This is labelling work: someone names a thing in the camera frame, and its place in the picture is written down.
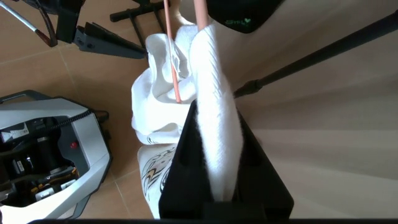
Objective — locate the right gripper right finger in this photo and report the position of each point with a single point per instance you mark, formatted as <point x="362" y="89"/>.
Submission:
<point x="264" y="180"/>

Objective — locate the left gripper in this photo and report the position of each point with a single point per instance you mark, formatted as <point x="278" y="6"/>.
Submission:
<point x="66" y="25"/>

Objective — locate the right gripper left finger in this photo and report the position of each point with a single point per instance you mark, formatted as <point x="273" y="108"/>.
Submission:
<point x="183" y="180"/>

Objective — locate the white garment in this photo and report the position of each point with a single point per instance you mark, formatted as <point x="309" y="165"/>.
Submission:
<point x="217" y="124"/>

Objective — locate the pink clothes hanger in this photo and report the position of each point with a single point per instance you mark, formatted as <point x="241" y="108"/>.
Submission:
<point x="174" y="71"/>

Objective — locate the black shorts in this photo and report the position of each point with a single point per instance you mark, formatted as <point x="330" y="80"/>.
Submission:
<point x="242" y="12"/>

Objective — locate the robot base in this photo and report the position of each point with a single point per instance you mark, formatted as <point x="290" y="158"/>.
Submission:
<point x="90" y="140"/>

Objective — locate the black clothes rack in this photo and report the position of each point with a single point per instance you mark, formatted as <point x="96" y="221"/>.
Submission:
<point x="326" y="51"/>

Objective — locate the beige curtain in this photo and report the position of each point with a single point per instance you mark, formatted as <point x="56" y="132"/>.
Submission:
<point x="326" y="140"/>

